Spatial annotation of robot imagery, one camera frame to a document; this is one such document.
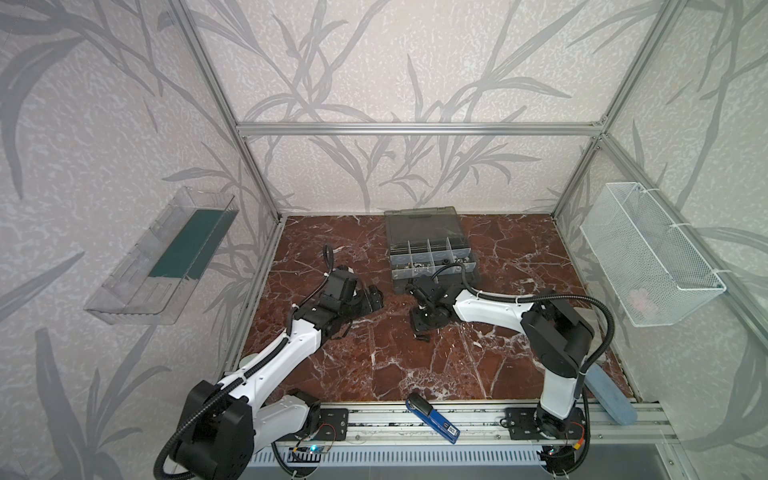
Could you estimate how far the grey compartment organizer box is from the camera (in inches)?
41.0

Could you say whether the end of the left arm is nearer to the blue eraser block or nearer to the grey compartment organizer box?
the grey compartment organizer box

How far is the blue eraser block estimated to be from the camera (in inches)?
29.5

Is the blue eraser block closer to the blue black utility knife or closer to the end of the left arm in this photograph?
the blue black utility knife

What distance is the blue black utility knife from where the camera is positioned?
0.72 meters

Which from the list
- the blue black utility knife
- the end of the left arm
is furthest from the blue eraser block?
the end of the left arm

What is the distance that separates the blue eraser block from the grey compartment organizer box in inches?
17.9

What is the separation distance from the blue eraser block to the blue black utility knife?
0.38 m

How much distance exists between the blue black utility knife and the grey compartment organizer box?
0.34 m
